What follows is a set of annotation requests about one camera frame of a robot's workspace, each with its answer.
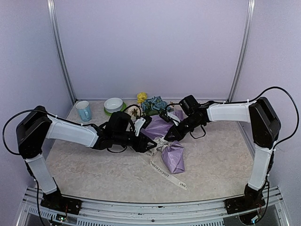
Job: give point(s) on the white ceramic bowl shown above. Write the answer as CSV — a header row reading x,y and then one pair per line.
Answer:
x,y
113,104

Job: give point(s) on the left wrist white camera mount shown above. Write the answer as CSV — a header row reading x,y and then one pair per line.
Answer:
x,y
142,123

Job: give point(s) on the cream printed ribbon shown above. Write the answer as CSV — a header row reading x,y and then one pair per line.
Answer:
x,y
157,164

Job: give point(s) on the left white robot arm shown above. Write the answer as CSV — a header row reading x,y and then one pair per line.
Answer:
x,y
39,125

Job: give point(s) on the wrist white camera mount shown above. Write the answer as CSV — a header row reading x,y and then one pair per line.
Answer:
x,y
142,123
169,117

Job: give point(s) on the left aluminium corner post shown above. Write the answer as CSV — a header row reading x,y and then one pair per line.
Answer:
x,y
59,49

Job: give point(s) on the aluminium corner post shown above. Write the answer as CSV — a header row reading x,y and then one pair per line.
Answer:
x,y
59,49
243,49

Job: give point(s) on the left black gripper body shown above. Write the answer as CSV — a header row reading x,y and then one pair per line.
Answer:
x,y
120,139

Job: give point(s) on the right aluminium corner post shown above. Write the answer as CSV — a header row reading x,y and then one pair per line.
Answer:
x,y
243,49

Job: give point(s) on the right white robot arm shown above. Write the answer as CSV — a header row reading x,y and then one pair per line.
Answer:
x,y
265,127

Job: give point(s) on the yellow fake flower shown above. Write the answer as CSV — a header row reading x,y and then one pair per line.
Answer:
x,y
141,97

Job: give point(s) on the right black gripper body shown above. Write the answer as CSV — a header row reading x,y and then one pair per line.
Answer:
x,y
192,125

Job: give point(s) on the pink fake rose stems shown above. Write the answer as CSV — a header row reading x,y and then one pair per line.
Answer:
x,y
136,110

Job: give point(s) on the light blue mug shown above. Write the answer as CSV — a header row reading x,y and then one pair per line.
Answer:
x,y
83,109

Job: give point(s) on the aluminium front rail frame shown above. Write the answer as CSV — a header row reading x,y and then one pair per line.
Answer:
x,y
106,213

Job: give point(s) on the blue fake flower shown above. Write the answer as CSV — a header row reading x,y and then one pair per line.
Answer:
x,y
153,106

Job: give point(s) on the purple wrapping paper sheet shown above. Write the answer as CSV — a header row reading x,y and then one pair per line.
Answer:
x,y
171,152

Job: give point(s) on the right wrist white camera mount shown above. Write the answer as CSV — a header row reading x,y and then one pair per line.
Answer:
x,y
169,117

